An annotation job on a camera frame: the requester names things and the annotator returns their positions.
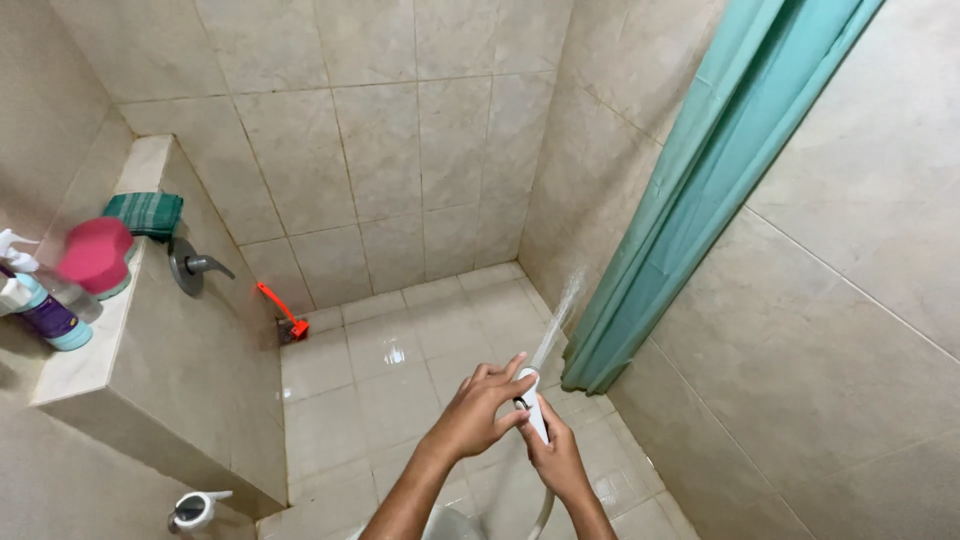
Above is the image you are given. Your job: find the green plaid cloth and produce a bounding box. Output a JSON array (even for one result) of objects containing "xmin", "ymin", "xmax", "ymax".
[{"xmin": 102, "ymin": 192, "xmax": 185, "ymax": 243}]

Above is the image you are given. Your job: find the teal shower curtain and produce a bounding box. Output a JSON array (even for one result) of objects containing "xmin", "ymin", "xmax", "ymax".
[{"xmin": 561, "ymin": 0, "xmax": 888, "ymax": 396}]

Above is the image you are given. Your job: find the orange handled scrub brush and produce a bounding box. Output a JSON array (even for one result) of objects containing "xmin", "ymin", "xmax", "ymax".
[{"xmin": 256, "ymin": 282, "xmax": 310, "ymax": 344}]

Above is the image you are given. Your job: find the white sprayer holder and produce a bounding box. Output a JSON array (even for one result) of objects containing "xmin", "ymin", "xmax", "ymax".
[{"xmin": 167, "ymin": 490, "xmax": 234, "ymax": 535}]

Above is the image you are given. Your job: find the grey metal faucet handle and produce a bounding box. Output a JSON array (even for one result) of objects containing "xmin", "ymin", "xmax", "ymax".
[{"xmin": 168, "ymin": 237, "xmax": 237, "ymax": 297}]

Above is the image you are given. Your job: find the white spray bottle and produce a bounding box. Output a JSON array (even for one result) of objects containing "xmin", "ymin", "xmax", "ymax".
[{"xmin": 0, "ymin": 228, "xmax": 41, "ymax": 276}]

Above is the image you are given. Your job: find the person's left hand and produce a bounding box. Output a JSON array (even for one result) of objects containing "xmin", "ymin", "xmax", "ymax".
[{"xmin": 422, "ymin": 351, "xmax": 539, "ymax": 461}]

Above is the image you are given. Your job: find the pink capped clear bottle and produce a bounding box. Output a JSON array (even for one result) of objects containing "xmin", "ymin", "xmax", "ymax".
[{"xmin": 33, "ymin": 217, "xmax": 136, "ymax": 324}]

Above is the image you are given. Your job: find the white bidet sprayer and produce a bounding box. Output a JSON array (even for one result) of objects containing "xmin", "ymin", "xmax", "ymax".
[{"xmin": 513, "ymin": 366, "xmax": 551, "ymax": 445}]

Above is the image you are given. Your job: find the person's right hand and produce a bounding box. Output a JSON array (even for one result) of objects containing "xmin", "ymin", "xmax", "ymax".
[{"xmin": 519, "ymin": 393, "xmax": 593, "ymax": 504}]

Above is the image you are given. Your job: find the white sprayer hose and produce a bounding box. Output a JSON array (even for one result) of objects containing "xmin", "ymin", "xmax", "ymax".
[{"xmin": 525, "ymin": 487, "xmax": 557, "ymax": 540}]

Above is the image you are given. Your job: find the purple labelled spray bottle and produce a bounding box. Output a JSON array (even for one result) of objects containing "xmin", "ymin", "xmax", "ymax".
[{"xmin": 0, "ymin": 264, "xmax": 94, "ymax": 353}]

